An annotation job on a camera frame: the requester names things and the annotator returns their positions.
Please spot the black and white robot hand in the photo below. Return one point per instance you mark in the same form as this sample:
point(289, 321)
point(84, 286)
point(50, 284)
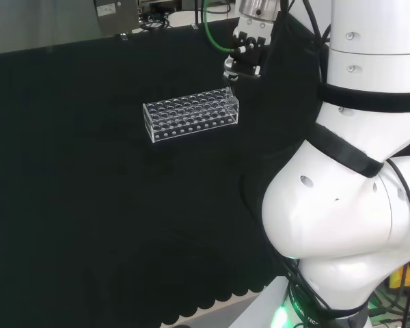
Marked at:
point(253, 58)

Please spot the grey metal box with label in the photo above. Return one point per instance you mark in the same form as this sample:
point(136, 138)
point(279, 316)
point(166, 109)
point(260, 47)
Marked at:
point(118, 15)

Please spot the black bench cloth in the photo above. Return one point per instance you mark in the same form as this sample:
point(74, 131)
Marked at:
point(89, 188)

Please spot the yellow stop button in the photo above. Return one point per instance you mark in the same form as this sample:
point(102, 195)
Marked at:
point(396, 278)

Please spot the clear cloth clip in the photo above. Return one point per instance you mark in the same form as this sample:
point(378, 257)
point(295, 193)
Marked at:
point(123, 37)
point(195, 26)

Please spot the clear plastic test tube rack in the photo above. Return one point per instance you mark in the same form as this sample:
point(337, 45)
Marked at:
point(191, 116)

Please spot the pale board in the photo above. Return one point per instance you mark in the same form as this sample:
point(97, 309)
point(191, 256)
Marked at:
point(37, 24)

